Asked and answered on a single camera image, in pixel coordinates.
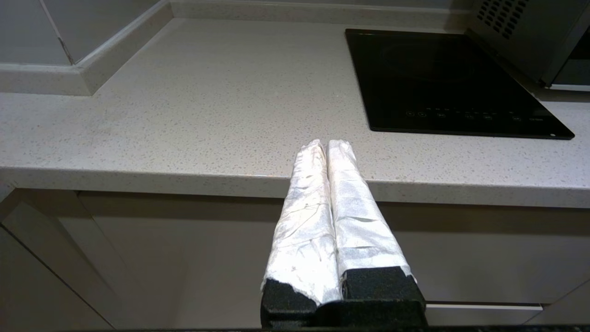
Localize black glass induction cooktop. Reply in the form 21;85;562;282
345;29;575;140

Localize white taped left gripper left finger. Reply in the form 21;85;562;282
260;139;342;329

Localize silver microwave oven body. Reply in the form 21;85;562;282
466;0;590;87

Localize beige cabinet front panel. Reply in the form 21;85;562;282
76;190;590;329
0;187;139;330
424;302;544;328

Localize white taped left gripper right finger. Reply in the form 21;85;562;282
326;139;427;328

